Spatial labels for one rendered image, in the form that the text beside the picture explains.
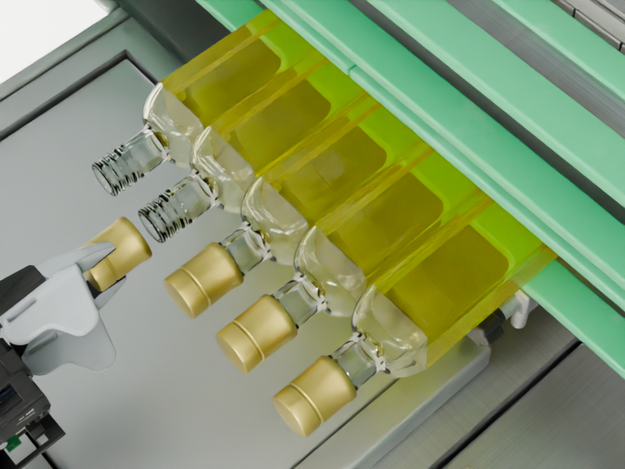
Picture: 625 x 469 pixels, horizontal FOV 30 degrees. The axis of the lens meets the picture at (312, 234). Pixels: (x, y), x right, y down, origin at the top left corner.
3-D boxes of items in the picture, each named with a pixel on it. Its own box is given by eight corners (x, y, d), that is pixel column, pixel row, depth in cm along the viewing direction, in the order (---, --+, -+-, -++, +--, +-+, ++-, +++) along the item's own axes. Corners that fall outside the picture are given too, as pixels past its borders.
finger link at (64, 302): (155, 290, 77) (48, 384, 76) (103, 234, 80) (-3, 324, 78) (142, 272, 75) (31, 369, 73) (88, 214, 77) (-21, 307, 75)
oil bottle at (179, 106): (344, 1, 97) (138, 143, 90) (342, -48, 92) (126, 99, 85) (391, 39, 95) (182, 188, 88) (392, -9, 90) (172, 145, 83)
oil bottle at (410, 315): (551, 169, 87) (339, 343, 80) (562, 124, 82) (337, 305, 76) (608, 216, 85) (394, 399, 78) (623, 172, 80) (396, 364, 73)
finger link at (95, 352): (165, 340, 83) (56, 412, 79) (115, 286, 86) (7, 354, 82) (164, 316, 81) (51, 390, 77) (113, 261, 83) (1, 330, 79)
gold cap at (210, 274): (215, 259, 83) (166, 295, 82) (208, 232, 80) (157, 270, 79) (246, 290, 81) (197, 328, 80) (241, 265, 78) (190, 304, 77)
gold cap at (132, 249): (126, 233, 84) (76, 269, 83) (117, 207, 81) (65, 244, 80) (155, 264, 83) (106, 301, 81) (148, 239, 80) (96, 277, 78)
